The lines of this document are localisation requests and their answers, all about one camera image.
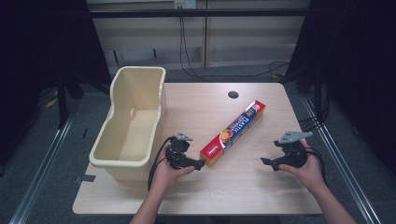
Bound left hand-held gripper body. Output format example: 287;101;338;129
164;132;194;171

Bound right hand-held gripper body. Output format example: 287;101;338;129
273;131;314;170

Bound red and blue plastic wrap box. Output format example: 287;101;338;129
199;99;266;169

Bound person's right hand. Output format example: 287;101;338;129
278;139;327;192

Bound person's left hand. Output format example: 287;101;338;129
148;154;196;191

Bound cream plastic bin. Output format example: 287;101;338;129
89;65;167;183

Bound black curtain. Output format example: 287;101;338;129
0;0;112;171
285;0;396;176

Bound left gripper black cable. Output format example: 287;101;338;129
147;135;174;192

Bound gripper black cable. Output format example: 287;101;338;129
147;135;174;192
304;147;329;188

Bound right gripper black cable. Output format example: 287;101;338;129
304;147;329;188

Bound black floor cables bundle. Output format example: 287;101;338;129
298;92;332;133

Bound silver floor rail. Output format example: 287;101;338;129
8;113;75;224
302;95;383;224

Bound black metal stand post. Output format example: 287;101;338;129
313;69;323;123
55;73;70;130

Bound black hanging wall cables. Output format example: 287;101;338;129
178;16;291;83

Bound yellow floor cable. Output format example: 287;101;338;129
45;89;60;109

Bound black horizontal frame bar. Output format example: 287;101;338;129
89;8;312;19

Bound white wall outlet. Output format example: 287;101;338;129
174;0;197;9

